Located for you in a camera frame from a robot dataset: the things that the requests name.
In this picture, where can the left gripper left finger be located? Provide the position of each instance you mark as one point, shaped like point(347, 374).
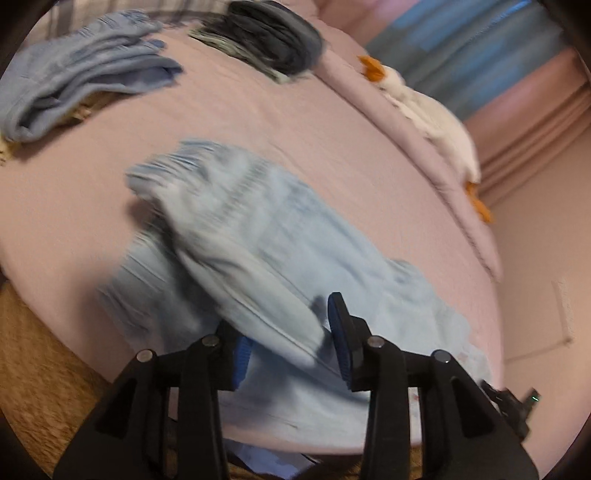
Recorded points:
point(125, 435)

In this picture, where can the light blue strawberry pants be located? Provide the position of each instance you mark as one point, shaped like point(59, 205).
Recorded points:
point(237, 238)

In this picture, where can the pink bed sheet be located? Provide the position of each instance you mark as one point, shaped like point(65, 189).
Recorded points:
point(68, 217)

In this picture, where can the pink curtain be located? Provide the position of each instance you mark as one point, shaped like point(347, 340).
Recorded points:
point(518, 132)

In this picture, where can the white goose plush toy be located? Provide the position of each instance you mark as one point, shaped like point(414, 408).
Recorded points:
point(436, 123)

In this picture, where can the blue curtain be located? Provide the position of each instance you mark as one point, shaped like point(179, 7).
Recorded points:
point(466, 53)

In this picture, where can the blue folded cloth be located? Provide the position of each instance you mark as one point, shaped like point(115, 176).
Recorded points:
point(115, 53)

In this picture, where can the pink quilted duvet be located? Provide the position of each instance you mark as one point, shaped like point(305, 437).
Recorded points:
point(341, 76)

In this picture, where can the light green folded garment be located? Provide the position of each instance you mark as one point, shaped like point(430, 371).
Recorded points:
point(234, 50)

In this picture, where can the dark blue folded jeans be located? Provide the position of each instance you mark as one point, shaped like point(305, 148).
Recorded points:
point(284, 40)

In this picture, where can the white wall socket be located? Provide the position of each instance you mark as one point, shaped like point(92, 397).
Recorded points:
point(564, 306)

